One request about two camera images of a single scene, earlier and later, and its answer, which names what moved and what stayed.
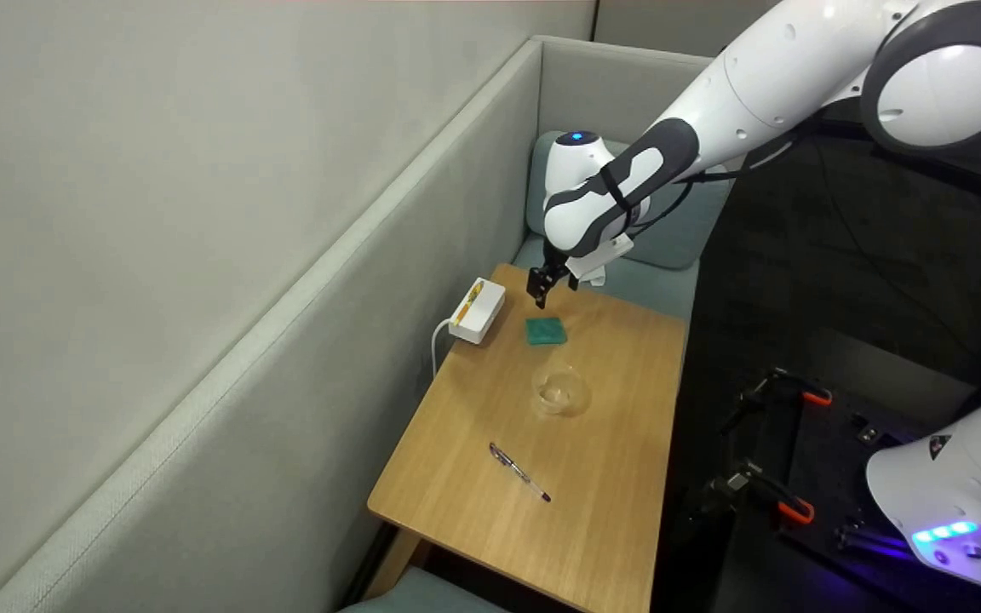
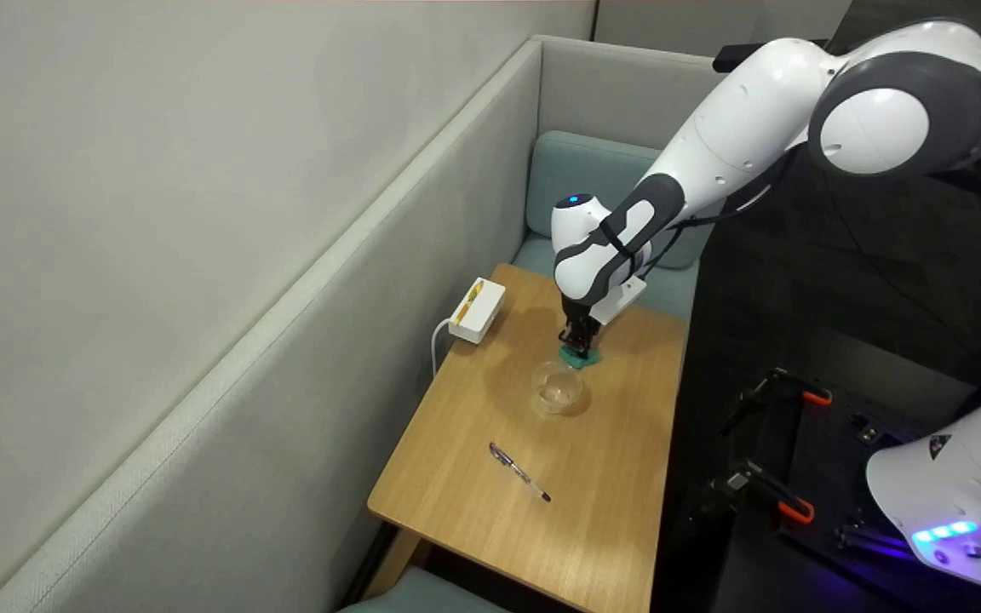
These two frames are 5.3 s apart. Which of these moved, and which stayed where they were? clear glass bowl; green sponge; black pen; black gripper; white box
Moved: green sponge; black gripper
Stayed: white box; black pen; clear glass bowl
